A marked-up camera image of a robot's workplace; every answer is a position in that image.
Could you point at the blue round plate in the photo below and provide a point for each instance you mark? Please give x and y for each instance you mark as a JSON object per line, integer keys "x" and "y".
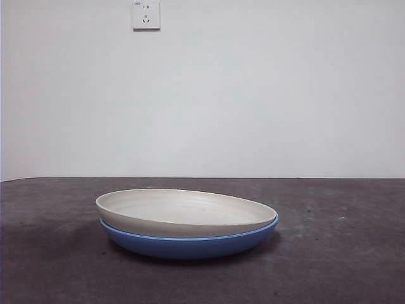
{"x": 190, "y": 248}

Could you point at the white wall socket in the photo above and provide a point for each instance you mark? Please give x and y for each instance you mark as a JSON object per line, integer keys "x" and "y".
{"x": 146, "y": 16}

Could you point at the white round plate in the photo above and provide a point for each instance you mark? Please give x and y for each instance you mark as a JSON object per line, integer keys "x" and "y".
{"x": 177, "y": 210}

